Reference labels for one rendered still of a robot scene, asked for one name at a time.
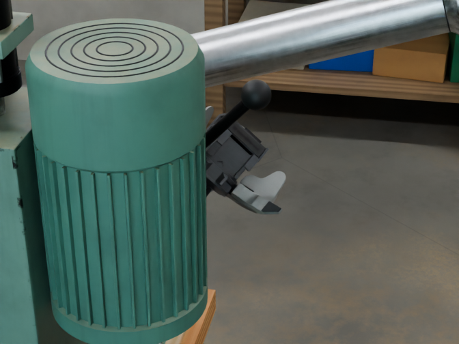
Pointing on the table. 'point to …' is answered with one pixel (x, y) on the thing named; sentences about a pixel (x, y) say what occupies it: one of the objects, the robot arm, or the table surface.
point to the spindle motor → (121, 177)
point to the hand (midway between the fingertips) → (230, 173)
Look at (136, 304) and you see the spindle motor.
